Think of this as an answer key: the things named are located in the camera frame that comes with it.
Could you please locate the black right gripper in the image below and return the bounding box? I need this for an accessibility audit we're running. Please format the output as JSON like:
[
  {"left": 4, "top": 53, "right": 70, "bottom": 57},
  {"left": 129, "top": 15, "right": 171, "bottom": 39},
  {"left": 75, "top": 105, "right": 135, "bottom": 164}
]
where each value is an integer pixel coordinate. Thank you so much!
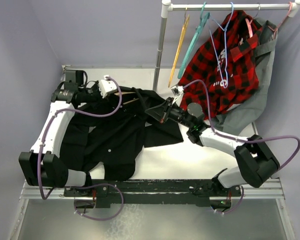
[{"left": 145, "top": 97, "right": 193, "bottom": 129}]

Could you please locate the beige wooden hanger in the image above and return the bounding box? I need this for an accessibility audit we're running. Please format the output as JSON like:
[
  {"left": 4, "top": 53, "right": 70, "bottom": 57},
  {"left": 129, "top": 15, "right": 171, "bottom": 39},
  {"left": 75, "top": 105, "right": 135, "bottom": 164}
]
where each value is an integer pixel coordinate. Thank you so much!
[{"left": 120, "top": 91, "right": 139, "bottom": 106}]

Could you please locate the black button shirt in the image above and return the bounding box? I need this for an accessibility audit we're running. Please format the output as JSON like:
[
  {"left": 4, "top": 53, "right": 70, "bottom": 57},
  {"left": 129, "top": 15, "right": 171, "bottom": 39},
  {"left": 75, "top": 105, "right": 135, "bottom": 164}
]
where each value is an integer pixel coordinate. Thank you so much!
[{"left": 60, "top": 87, "right": 184, "bottom": 181}]

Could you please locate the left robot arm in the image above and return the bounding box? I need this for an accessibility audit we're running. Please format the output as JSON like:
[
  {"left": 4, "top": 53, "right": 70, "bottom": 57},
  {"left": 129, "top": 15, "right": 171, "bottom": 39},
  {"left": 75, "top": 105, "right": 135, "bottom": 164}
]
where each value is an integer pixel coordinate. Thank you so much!
[{"left": 18, "top": 69, "right": 122, "bottom": 196}]

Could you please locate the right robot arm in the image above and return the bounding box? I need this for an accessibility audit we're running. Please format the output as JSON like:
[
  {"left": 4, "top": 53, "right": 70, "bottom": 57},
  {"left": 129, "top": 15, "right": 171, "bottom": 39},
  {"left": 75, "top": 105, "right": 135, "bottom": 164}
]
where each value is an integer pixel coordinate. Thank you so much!
[{"left": 145, "top": 97, "right": 280, "bottom": 196}]

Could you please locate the light blue hanger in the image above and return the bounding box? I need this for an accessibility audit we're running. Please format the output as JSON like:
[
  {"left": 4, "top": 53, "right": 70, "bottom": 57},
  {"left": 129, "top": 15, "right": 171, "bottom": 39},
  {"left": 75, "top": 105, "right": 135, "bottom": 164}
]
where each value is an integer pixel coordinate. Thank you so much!
[{"left": 208, "top": 2, "right": 234, "bottom": 89}]

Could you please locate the red black plaid shirt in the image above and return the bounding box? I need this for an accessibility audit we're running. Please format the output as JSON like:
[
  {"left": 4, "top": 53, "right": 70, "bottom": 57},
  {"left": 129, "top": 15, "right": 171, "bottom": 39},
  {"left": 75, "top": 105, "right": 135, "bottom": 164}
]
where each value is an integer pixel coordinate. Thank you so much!
[{"left": 178, "top": 10, "right": 262, "bottom": 118}]

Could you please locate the grey shirt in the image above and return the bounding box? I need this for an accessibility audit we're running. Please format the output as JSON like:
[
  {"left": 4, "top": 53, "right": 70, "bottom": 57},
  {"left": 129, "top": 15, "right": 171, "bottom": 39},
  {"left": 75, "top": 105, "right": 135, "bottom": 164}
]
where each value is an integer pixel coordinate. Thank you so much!
[{"left": 212, "top": 17, "right": 277, "bottom": 136}]

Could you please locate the yellow hanger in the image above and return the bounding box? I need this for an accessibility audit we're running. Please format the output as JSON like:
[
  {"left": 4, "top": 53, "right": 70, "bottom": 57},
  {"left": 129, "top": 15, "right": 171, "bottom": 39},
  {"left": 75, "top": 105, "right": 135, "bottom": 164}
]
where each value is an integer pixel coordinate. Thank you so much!
[{"left": 168, "top": 8, "right": 190, "bottom": 87}]

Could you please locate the teal hanger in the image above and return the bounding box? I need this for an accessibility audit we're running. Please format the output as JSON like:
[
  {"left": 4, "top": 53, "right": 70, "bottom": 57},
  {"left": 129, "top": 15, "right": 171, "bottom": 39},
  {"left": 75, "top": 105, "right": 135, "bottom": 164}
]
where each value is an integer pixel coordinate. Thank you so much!
[{"left": 177, "top": 2, "right": 210, "bottom": 80}]

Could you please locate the pink hanger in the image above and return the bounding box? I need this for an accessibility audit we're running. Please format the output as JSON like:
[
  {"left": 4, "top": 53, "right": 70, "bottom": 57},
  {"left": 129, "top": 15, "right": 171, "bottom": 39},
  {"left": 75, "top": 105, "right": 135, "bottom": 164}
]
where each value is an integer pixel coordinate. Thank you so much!
[
  {"left": 238, "top": 18, "right": 254, "bottom": 46},
  {"left": 267, "top": 1, "right": 293, "bottom": 40}
]

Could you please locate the metal clothes rack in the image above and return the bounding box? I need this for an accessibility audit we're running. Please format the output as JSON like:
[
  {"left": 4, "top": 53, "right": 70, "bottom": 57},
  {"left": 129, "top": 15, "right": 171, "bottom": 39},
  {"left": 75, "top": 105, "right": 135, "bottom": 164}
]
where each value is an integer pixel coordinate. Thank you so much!
[{"left": 152, "top": 0, "right": 300, "bottom": 91}]

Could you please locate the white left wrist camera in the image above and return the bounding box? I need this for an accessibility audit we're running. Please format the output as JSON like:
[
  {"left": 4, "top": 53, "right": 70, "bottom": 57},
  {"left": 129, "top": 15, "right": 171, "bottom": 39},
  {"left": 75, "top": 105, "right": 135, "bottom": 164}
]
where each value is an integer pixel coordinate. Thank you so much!
[{"left": 98, "top": 75, "right": 118, "bottom": 99}]

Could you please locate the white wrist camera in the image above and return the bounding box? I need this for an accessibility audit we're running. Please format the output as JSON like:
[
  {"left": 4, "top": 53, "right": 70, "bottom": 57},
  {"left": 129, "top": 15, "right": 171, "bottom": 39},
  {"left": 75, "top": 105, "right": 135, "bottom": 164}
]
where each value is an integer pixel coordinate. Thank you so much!
[
  {"left": 170, "top": 84, "right": 185, "bottom": 105},
  {"left": 98, "top": 75, "right": 118, "bottom": 99}
]

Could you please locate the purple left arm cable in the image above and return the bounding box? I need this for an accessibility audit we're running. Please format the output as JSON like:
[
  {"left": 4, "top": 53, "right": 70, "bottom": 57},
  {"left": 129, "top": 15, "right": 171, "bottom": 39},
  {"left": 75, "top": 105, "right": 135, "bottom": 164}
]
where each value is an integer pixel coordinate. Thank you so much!
[{"left": 37, "top": 75, "right": 123, "bottom": 201}]

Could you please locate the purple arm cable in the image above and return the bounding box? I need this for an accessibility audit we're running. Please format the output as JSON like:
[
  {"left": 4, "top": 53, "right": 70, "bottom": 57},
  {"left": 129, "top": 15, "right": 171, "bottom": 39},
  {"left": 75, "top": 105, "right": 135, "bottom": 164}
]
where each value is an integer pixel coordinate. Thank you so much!
[
  {"left": 37, "top": 75, "right": 123, "bottom": 201},
  {"left": 179, "top": 79, "right": 300, "bottom": 173}
]

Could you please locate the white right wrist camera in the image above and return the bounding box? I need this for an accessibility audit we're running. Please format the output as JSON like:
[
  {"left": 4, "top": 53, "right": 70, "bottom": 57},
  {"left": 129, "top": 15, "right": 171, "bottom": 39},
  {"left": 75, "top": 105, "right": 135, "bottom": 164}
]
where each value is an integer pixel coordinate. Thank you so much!
[{"left": 170, "top": 84, "right": 185, "bottom": 105}]

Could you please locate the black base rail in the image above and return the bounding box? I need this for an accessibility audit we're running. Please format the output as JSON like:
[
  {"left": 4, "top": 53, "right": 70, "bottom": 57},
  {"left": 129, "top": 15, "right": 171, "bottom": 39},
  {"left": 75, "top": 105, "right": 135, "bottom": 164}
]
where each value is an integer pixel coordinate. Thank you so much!
[{"left": 64, "top": 179, "right": 242, "bottom": 210}]

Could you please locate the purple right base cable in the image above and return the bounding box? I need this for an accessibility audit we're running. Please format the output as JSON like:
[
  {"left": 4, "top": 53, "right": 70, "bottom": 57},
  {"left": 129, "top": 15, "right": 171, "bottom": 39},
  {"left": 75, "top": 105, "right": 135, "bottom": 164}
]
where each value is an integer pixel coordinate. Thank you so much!
[{"left": 213, "top": 184, "right": 245, "bottom": 217}]

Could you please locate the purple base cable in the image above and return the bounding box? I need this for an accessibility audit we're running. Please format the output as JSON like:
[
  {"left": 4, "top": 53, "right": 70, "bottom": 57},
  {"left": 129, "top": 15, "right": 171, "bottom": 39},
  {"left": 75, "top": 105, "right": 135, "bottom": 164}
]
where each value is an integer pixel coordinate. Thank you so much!
[
  {"left": 213, "top": 184, "right": 245, "bottom": 217},
  {"left": 73, "top": 182, "right": 126, "bottom": 222}
]

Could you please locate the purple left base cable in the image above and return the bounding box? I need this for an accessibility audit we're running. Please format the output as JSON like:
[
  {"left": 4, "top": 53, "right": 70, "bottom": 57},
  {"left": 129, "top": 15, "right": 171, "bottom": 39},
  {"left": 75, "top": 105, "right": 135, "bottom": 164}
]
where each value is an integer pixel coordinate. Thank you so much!
[{"left": 73, "top": 182, "right": 126, "bottom": 222}]

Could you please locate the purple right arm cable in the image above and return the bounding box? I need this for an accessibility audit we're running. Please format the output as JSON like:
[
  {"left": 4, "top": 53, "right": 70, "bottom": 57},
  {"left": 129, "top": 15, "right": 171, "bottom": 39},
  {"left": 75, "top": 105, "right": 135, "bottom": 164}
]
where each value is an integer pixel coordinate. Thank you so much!
[{"left": 179, "top": 79, "right": 300, "bottom": 173}]

